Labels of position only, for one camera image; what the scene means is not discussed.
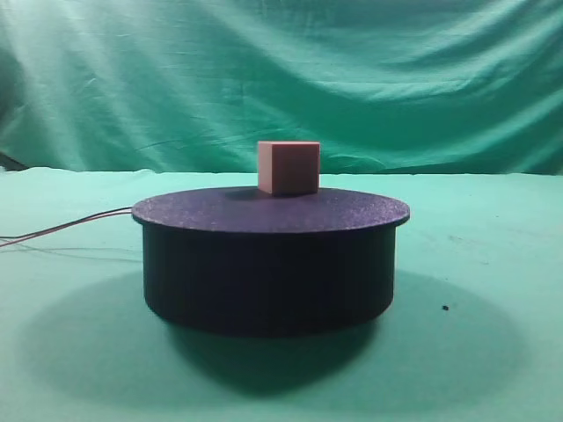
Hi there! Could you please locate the pink cube block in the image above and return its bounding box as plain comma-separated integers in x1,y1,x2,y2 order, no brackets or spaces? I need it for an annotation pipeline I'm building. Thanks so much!
258,141,320,196

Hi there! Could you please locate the black round turntable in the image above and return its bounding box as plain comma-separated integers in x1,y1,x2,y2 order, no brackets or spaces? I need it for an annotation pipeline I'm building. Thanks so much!
131,186,410,338

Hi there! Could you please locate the green backdrop cloth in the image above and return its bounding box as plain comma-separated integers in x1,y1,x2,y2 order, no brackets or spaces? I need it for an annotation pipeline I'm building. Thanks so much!
1,1,562,174

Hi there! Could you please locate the green table cloth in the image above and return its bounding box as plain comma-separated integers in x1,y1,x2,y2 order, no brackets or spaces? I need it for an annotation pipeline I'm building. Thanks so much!
1,174,562,421

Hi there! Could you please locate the black wire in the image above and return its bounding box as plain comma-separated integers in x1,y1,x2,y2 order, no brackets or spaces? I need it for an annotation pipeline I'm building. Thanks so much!
0,211,134,250

